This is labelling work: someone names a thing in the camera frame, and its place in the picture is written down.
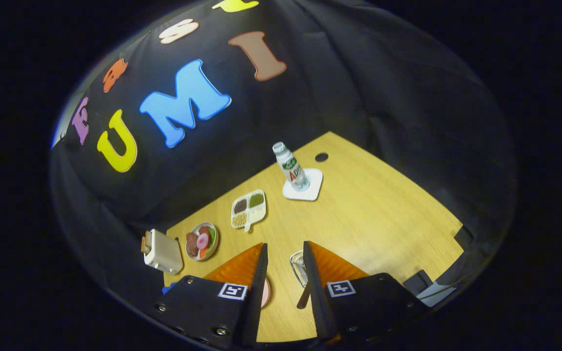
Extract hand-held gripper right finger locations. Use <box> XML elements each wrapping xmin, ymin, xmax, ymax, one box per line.
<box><xmin>302</xmin><ymin>240</ymin><xmax>430</xmax><ymax>342</ymax></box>

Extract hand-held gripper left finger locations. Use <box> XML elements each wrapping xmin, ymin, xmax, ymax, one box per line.
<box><xmin>147</xmin><ymin>242</ymin><xmax>269</xmax><ymax>349</ymax></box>

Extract fork with wooden handle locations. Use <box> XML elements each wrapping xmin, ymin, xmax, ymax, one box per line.
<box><xmin>297</xmin><ymin>283</ymin><xmax>312</xmax><ymax>310</ymax></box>

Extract grey food plate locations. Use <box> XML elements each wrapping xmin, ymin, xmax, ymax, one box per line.
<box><xmin>185</xmin><ymin>222</ymin><xmax>220</xmax><ymax>262</ymax></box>

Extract white divided tray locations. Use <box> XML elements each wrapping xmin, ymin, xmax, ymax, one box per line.
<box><xmin>230</xmin><ymin>189</ymin><xmax>267</xmax><ymax>233</ymax></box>

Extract cream white toaster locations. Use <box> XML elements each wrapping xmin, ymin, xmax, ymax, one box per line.
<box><xmin>143</xmin><ymin>229</ymin><xmax>184</xmax><ymax>275</ymax></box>

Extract white square coaster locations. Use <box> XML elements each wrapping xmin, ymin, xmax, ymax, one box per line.
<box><xmin>282</xmin><ymin>168</ymin><xmax>323</xmax><ymax>201</ymax></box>

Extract white green-label drink bottle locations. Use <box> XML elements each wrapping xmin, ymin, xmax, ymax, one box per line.
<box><xmin>272</xmin><ymin>141</ymin><xmax>311</xmax><ymax>192</ymax></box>

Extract metal wire basket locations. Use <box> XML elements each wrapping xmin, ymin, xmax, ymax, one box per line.
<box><xmin>289</xmin><ymin>250</ymin><xmax>309</xmax><ymax>288</ymax></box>

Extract black rectangular bracket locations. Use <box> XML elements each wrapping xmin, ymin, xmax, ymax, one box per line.
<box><xmin>403</xmin><ymin>270</ymin><xmax>434</xmax><ymax>295</ymax></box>
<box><xmin>454</xmin><ymin>225</ymin><xmax>474</xmax><ymax>250</ymax></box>

